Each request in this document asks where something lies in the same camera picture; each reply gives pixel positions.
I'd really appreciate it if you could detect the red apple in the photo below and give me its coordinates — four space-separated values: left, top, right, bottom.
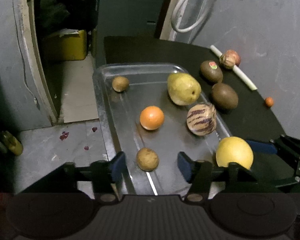
226 50 241 67

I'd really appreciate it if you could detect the white flexible hose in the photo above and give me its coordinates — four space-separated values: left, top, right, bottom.
170 0 213 33

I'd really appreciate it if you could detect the yellow-green pear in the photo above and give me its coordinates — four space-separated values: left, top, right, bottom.
167 72 202 106

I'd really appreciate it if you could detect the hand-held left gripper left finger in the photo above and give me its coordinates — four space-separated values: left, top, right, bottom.
20 152 126 203

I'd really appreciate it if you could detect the olive yellow bottle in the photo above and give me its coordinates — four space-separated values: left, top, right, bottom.
1 131 24 156

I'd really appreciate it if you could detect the stainless steel tray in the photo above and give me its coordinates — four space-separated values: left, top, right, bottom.
92 62 232 197

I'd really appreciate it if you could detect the dark plastic bag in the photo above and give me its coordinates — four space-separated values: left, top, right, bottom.
37 0 98 35

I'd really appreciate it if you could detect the black wall cable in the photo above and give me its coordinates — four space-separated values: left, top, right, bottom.
12 0 40 110

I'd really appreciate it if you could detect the yellow storage box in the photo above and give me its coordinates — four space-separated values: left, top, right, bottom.
43 29 87 61

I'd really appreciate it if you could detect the brown kiwi with sticker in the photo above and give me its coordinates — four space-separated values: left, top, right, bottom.
199 60 224 84

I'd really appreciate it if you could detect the orange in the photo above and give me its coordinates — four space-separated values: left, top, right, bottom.
139 106 165 131

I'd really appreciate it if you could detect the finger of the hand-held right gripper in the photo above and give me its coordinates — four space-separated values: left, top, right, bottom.
245 135 300 162
255 159 300 188

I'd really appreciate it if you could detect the grey cabinet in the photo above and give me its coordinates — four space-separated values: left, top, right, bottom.
96 0 165 64

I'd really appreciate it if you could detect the white door frame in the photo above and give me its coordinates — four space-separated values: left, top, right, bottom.
12 0 198 124

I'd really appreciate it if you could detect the round yellow citrus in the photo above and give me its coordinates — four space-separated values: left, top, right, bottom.
215 136 254 170

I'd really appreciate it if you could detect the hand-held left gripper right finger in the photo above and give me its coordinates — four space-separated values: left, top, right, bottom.
177 151 283 202

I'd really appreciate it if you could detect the small brown round fruit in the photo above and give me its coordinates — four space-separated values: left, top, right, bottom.
112 76 130 92
136 147 160 172

